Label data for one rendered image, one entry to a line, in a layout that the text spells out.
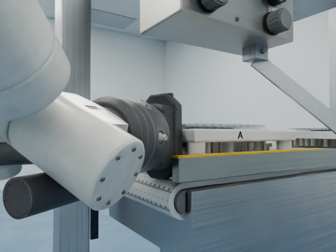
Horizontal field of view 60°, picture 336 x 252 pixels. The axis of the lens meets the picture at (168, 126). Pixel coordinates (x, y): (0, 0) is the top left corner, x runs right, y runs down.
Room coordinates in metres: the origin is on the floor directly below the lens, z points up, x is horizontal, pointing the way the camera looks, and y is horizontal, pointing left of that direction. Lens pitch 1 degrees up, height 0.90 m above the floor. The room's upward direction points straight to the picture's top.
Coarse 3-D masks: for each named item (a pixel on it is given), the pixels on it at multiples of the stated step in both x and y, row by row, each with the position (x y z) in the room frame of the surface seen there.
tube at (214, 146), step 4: (212, 124) 0.49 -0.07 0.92; (216, 124) 0.49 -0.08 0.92; (212, 128) 0.49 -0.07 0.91; (216, 128) 0.49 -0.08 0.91; (212, 144) 0.49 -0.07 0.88; (216, 144) 0.49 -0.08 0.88; (212, 148) 0.49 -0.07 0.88; (216, 148) 0.49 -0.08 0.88; (212, 152) 0.49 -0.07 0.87; (216, 152) 0.49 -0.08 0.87
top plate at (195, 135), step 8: (192, 128) 0.42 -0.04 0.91; (200, 128) 0.42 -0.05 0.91; (184, 136) 0.43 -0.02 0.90; (192, 136) 0.41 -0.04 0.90; (200, 136) 0.42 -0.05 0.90; (208, 136) 0.43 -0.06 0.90; (216, 136) 0.43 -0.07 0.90; (224, 136) 0.44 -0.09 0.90; (232, 136) 0.45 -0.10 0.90; (240, 136) 0.46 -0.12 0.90; (248, 136) 0.47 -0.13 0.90; (256, 136) 0.48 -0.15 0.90; (264, 136) 0.50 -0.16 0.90; (272, 136) 0.51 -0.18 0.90; (280, 136) 0.52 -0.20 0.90; (288, 136) 0.53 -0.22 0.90
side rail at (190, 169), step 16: (176, 160) 0.37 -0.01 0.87; (192, 160) 0.38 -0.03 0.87; (208, 160) 0.40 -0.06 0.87; (224, 160) 0.41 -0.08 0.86; (240, 160) 0.43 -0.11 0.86; (256, 160) 0.45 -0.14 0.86; (272, 160) 0.47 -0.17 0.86; (288, 160) 0.49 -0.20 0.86; (304, 160) 0.52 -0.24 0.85; (320, 160) 0.55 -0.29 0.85; (176, 176) 0.37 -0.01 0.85; (192, 176) 0.38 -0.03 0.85; (208, 176) 0.40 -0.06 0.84; (224, 176) 0.41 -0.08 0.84
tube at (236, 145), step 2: (234, 124) 0.52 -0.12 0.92; (236, 124) 0.51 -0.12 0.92; (238, 124) 0.52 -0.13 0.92; (234, 126) 0.52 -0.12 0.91; (236, 126) 0.51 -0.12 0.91; (238, 126) 0.51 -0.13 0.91; (234, 128) 0.52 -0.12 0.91; (236, 128) 0.51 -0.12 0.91; (238, 128) 0.51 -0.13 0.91; (234, 142) 0.52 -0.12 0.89; (236, 142) 0.51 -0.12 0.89; (238, 142) 0.51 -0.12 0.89; (234, 144) 0.52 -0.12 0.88; (236, 144) 0.51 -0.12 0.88; (238, 144) 0.51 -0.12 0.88; (234, 146) 0.52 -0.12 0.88; (236, 146) 0.51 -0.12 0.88; (238, 146) 0.51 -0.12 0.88; (234, 148) 0.52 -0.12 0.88; (236, 148) 0.51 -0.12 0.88; (238, 148) 0.51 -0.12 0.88; (234, 150) 0.52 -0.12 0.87; (236, 150) 0.51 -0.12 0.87; (238, 150) 0.51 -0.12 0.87
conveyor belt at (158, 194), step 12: (312, 168) 0.57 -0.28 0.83; (324, 168) 0.59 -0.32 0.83; (144, 180) 0.45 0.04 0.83; (156, 180) 0.43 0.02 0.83; (168, 180) 0.42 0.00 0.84; (204, 180) 0.42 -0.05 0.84; (216, 180) 0.43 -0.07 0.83; (228, 180) 0.44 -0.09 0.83; (240, 180) 0.46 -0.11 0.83; (132, 192) 0.47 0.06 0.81; (144, 192) 0.44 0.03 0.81; (156, 192) 0.41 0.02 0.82; (168, 192) 0.39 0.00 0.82; (144, 204) 0.46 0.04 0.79; (156, 204) 0.41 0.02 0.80; (168, 204) 0.38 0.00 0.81; (180, 216) 0.39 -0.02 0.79
